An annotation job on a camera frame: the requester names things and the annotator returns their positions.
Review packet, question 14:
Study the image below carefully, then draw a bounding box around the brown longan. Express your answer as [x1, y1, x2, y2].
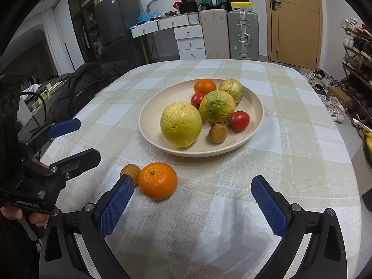
[120, 164, 141, 187]
[208, 123, 228, 144]

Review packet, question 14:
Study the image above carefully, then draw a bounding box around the large orange tangerine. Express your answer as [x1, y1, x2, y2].
[138, 163, 178, 201]

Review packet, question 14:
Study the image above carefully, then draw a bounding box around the smooth yellow large fruit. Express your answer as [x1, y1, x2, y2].
[160, 101, 203, 148]

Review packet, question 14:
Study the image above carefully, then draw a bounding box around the cherry tomato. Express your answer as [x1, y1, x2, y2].
[228, 111, 250, 132]
[191, 93, 206, 109]

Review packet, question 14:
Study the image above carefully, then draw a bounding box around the small orange tangerine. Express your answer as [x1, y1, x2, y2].
[194, 79, 217, 94]

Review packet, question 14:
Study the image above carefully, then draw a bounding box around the yellow green guava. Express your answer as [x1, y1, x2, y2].
[199, 90, 236, 123]

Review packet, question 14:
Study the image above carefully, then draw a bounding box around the wrinkled golden passion fruit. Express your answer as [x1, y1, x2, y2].
[218, 79, 243, 105]

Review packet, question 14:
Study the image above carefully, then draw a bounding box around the person's left hand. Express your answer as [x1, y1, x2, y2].
[1, 204, 49, 228]

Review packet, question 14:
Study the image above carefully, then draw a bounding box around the black jacket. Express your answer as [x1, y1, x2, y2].
[47, 60, 132, 123]

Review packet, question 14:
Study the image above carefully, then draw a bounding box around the cream round plate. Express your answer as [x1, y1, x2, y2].
[139, 79, 265, 157]

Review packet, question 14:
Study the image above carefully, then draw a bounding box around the white trash bin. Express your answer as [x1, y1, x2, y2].
[360, 130, 372, 181]

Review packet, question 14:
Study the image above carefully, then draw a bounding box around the checkered beige tablecloth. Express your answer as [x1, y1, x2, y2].
[42, 60, 361, 278]

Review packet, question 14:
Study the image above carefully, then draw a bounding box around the dark tall cabinet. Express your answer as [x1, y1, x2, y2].
[68, 0, 106, 64]

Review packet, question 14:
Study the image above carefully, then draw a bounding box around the dark grey refrigerator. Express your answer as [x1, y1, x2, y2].
[95, 0, 146, 68]

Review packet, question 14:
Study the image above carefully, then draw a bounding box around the white green sneaker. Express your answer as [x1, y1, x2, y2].
[319, 94, 346, 124]

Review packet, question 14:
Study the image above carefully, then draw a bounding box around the white drawer desk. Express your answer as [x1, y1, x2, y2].
[131, 12, 206, 62]

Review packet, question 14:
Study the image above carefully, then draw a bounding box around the wooden shoe rack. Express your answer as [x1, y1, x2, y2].
[341, 26, 372, 123]

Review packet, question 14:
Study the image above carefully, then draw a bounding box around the beige suitcase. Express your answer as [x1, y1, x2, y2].
[200, 9, 230, 59]

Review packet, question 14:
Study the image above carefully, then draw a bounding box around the silver suitcase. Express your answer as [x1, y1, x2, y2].
[228, 11, 259, 60]

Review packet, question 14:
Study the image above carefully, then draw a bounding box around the wooden door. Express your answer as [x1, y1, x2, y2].
[266, 0, 322, 69]

